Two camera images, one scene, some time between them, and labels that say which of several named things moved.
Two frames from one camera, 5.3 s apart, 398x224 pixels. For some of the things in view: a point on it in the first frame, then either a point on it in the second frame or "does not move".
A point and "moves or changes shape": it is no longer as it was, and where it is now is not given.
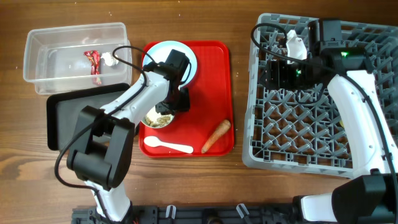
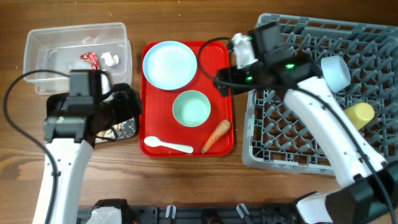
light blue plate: x=160 y=52 does not move
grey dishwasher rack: x=299 y=130 does not move
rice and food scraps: x=159 y=122 moves or changes shape
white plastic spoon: x=153 y=141 does not move
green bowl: x=154 y=119 → x=191 y=109
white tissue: x=109 y=59 does not move
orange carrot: x=224 y=126 does not move
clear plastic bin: x=73 y=58 does not move
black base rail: x=239 y=214 does not move
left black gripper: x=171 y=106 → x=125 y=101
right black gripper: x=277 y=73 → x=222 y=81
